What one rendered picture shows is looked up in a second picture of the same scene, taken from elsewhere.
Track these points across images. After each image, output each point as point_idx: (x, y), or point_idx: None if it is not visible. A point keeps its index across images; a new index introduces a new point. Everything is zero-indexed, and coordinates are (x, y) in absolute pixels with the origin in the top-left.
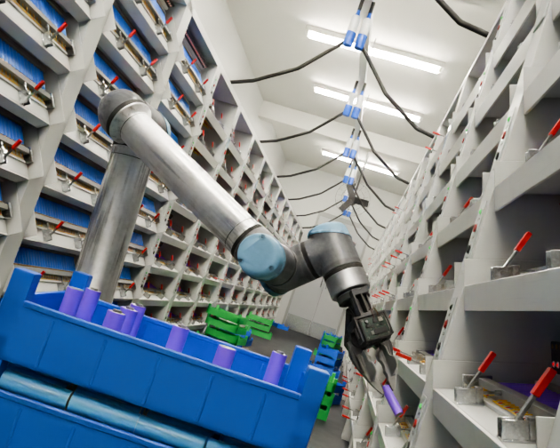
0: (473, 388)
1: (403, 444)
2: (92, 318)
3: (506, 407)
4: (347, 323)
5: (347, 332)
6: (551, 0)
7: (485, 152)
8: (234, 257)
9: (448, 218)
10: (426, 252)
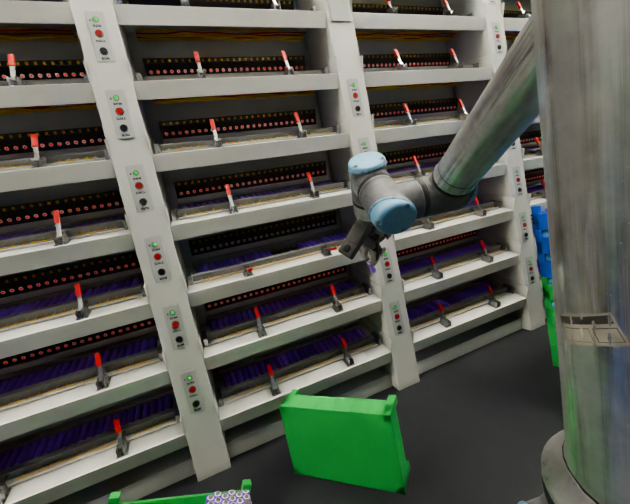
0: (425, 222)
1: (289, 321)
2: None
3: (440, 219)
4: (365, 235)
5: (361, 243)
6: (351, 12)
7: (275, 89)
8: (465, 195)
9: (148, 137)
10: (47, 182)
